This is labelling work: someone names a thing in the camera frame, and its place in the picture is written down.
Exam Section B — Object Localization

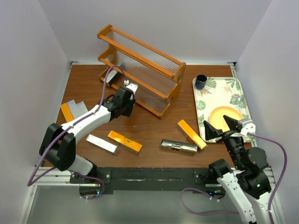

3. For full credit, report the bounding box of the chrome silver toothpaste box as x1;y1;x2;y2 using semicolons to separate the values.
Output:
160;139;198;155

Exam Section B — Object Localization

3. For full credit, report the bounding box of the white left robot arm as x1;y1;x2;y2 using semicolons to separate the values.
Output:
39;84;138;177

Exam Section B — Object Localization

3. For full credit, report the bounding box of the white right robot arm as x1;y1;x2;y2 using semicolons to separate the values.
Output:
203;115;273;224

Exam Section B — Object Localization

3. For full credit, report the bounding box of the orange wooden three-tier shelf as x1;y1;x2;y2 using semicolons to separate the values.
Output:
97;25;186;117

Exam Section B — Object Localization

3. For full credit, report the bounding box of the yellow round plate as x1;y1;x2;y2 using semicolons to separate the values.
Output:
209;106;243;132

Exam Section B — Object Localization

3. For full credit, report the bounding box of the orange toothpaste box right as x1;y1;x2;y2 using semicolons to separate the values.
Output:
177;119;207;150

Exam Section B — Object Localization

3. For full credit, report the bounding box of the orange toothpaste box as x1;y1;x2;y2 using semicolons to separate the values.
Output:
60;103;74;123
108;131;142;153
177;119;207;150

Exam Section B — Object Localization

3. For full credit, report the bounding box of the floral patterned serving tray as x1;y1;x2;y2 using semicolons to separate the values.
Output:
192;77;250;140

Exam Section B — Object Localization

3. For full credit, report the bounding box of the orange toothpaste box centre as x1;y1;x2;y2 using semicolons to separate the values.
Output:
108;131;142;153

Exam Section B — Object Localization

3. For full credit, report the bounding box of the grey toothpaste box far left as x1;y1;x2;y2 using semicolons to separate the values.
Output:
67;99;81;119

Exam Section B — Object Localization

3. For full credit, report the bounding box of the dark blue cup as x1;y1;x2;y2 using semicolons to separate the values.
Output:
195;74;207;90

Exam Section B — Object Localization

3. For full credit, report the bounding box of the orange toothpaste box far left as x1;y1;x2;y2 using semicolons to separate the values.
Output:
60;103;74;123

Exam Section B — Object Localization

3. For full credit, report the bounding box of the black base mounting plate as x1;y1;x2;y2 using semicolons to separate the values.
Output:
70;167;236;196

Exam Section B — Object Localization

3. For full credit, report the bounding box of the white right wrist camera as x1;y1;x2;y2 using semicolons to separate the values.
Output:
237;118;256;136

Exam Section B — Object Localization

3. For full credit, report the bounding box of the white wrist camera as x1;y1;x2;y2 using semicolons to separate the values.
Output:
237;118;256;136
124;79;138;94

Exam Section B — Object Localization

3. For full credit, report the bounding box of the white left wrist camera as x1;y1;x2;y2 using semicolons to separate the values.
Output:
124;79;138;94

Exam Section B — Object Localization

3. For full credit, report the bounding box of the aluminium frame rail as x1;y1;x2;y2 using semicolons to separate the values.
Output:
33;167;73;186

